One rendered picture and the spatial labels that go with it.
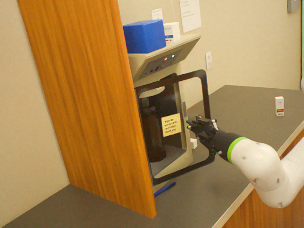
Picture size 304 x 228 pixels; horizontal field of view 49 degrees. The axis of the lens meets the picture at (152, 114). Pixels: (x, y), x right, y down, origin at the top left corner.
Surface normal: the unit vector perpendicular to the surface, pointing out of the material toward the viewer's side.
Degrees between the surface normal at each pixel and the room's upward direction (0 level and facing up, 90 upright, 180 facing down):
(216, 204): 0
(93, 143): 90
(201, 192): 0
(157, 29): 90
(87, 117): 90
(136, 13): 90
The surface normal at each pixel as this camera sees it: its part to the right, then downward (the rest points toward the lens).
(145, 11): 0.75, 0.12
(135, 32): -0.64, 0.37
